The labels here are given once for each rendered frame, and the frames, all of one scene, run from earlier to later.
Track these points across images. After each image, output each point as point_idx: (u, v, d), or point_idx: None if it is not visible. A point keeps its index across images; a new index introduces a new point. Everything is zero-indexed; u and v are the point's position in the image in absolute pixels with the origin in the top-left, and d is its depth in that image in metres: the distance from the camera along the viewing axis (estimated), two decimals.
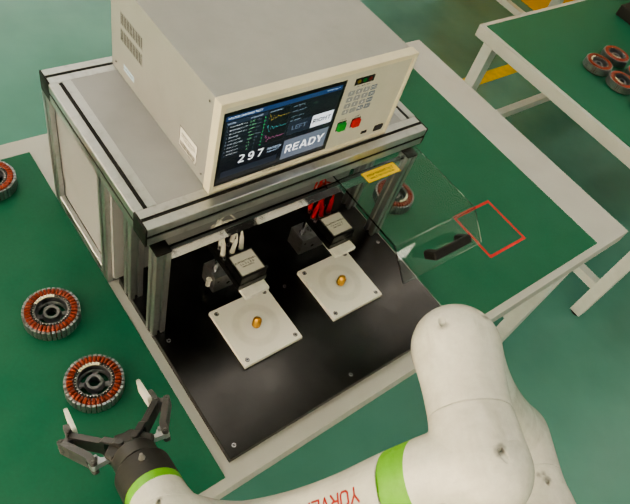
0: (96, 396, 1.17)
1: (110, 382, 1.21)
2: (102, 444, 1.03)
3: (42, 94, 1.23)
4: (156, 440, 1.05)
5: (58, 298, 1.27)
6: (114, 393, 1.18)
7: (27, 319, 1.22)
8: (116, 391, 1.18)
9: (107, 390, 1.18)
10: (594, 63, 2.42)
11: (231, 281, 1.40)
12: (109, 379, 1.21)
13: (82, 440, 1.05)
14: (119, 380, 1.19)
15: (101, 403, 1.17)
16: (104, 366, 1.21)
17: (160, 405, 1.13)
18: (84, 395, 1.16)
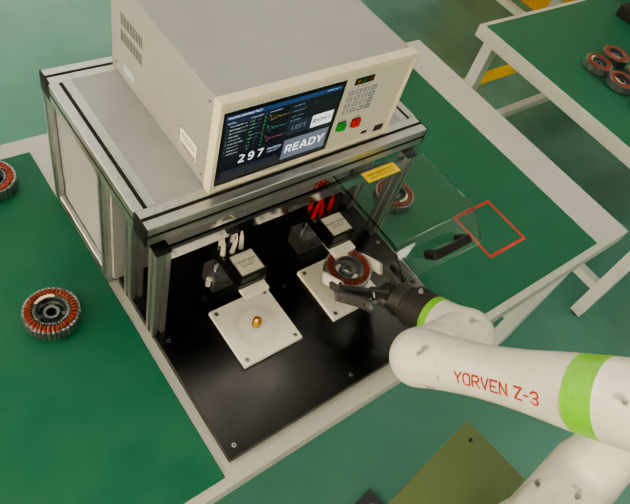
0: (355, 278, 1.40)
1: (358, 269, 1.44)
2: (370, 291, 1.32)
3: (42, 94, 1.23)
4: None
5: (58, 298, 1.27)
6: (368, 276, 1.41)
7: (27, 319, 1.22)
8: (368, 274, 1.42)
9: (361, 274, 1.41)
10: (594, 63, 2.42)
11: (231, 281, 1.40)
12: (356, 268, 1.44)
13: (353, 289, 1.33)
14: (368, 266, 1.43)
15: (360, 284, 1.40)
16: (352, 256, 1.44)
17: (389, 269, 1.42)
18: (346, 278, 1.39)
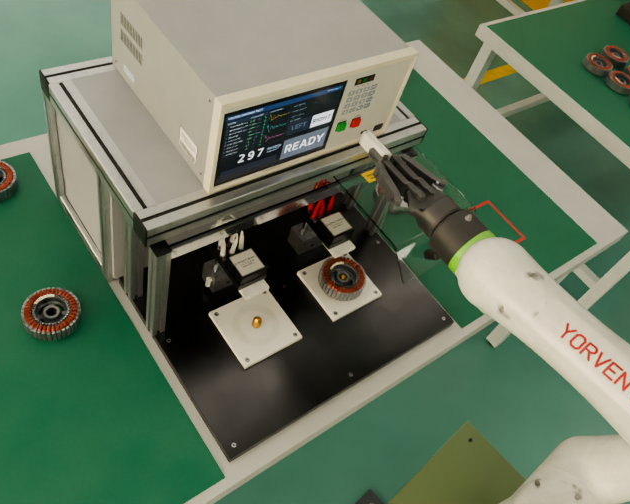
0: (350, 286, 1.43)
1: (353, 277, 1.47)
2: (406, 187, 1.08)
3: (42, 94, 1.23)
4: (440, 194, 1.11)
5: (58, 298, 1.27)
6: (362, 284, 1.44)
7: (27, 319, 1.22)
8: (363, 282, 1.44)
9: (356, 282, 1.44)
10: (594, 63, 2.42)
11: (231, 281, 1.40)
12: (351, 275, 1.47)
13: (392, 171, 1.10)
14: (363, 274, 1.45)
15: (355, 292, 1.43)
16: (347, 264, 1.47)
17: (397, 163, 1.13)
18: (341, 286, 1.42)
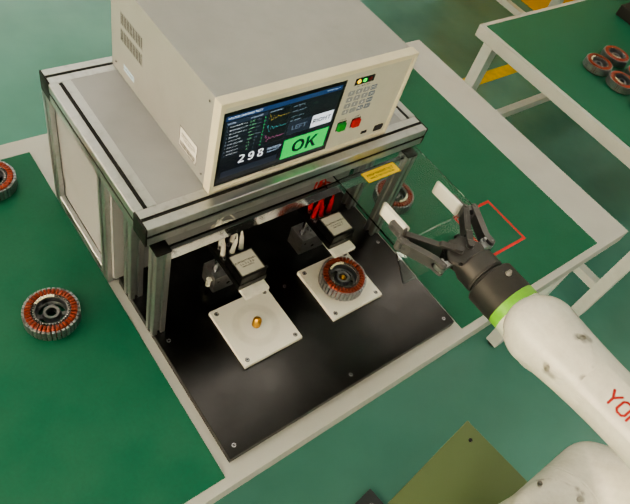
0: (350, 286, 1.43)
1: (353, 277, 1.47)
2: (442, 248, 1.08)
3: (42, 94, 1.23)
4: (483, 250, 1.11)
5: (58, 298, 1.27)
6: (362, 284, 1.44)
7: (27, 319, 1.22)
8: (363, 282, 1.44)
9: (356, 282, 1.44)
10: (594, 63, 2.42)
11: (231, 281, 1.40)
12: (351, 275, 1.47)
13: (421, 241, 1.08)
14: (363, 274, 1.45)
15: (355, 292, 1.43)
16: (347, 264, 1.47)
17: (467, 212, 1.17)
18: (341, 286, 1.42)
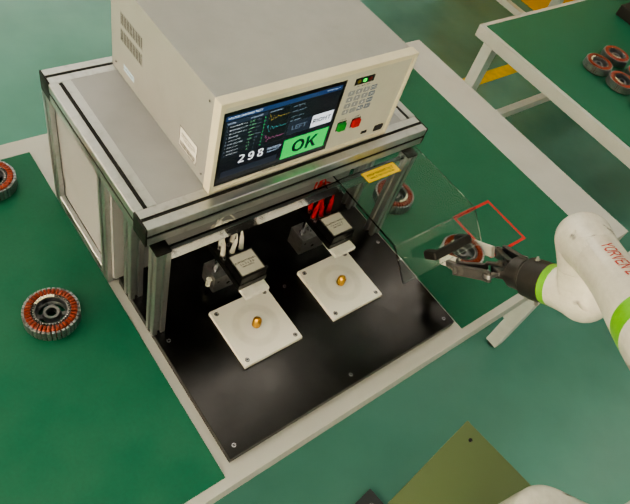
0: (469, 259, 1.51)
1: (470, 254, 1.56)
2: (487, 265, 1.43)
3: (42, 94, 1.23)
4: None
5: (58, 298, 1.27)
6: (481, 258, 1.52)
7: (27, 319, 1.22)
8: (481, 257, 1.53)
9: (475, 256, 1.53)
10: (594, 63, 2.42)
11: (231, 281, 1.40)
12: (469, 252, 1.56)
13: (470, 264, 1.45)
14: (481, 250, 1.54)
15: None
16: None
17: None
18: (461, 258, 1.51)
